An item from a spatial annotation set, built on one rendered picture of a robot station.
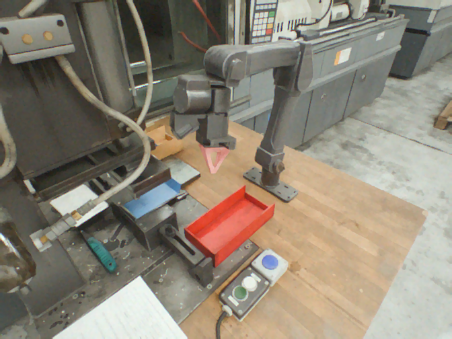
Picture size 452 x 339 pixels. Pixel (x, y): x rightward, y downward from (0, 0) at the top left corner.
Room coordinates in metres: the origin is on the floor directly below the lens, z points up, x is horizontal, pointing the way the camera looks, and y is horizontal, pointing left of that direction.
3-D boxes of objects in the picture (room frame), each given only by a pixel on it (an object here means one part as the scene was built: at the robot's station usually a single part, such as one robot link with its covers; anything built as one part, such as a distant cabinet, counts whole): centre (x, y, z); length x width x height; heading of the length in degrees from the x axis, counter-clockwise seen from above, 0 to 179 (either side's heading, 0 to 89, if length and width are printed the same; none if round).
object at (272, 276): (0.39, -0.11, 0.90); 0.07 x 0.07 x 0.06; 46
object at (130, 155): (0.49, 0.28, 1.22); 0.26 x 0.18 x 0.30; 136
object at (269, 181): (0.72, -0.15, 0.94); 0.20 x 0.07 x 0.08; 46
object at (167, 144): (0.89, 0.31, 0.93); 0.25 x 0.13 x 0.08; 136
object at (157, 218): (0.55, 0.24, 0.98); 0.20 x 0.10 x 0.01; 46
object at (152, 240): (0.55, 0.24, 0.94); 0.20 x 0.10 x 0.07; 46
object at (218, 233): (0.53, -0.02, 0.93); 0.25 x 0.12 x 0.06; 136
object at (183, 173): (0.77, 0.21, 0.91); 0.17 x 0.16 x 0.02; 46
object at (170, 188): (0.57, 0.21, 1.00); 0.15 x 0.07 x 0.03; 136
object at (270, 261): (0.39, -0.11, 0.93); 0.04 x 0.04 x 0.02
